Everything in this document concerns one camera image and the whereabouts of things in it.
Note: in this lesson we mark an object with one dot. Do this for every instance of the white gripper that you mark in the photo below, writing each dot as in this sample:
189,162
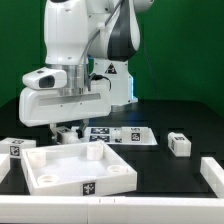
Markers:
40,107

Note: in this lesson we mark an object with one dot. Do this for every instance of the white square table top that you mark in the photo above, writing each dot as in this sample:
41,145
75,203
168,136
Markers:
86,169

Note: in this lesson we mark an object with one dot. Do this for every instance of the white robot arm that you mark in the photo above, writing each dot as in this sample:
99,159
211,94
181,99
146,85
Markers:
75,31

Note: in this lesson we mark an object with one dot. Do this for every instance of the white marker sheet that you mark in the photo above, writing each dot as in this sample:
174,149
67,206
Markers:
104,133

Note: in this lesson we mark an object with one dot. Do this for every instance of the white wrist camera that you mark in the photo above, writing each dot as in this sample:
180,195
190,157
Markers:
45,78

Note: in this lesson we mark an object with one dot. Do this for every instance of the white left fence rail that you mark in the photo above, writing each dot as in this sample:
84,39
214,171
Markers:
4,166

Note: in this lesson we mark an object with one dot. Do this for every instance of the white front fence rail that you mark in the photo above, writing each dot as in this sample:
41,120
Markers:
110,210

